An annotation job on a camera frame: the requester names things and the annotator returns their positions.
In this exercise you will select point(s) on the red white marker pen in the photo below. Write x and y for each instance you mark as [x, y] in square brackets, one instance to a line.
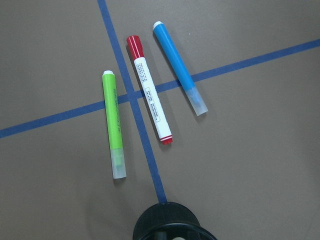
[160, 121]

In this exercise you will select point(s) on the green highlighter pen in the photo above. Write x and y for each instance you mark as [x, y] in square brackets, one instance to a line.
[113, 125]

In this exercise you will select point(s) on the black mesh pen cup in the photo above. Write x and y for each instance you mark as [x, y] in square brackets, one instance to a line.
[174, 218]

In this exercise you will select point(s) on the blue highlighter pen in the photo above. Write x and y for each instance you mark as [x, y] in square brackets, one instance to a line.
[179, 68]

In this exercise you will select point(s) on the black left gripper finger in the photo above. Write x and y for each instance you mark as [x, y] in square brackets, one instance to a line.
[160, 235]

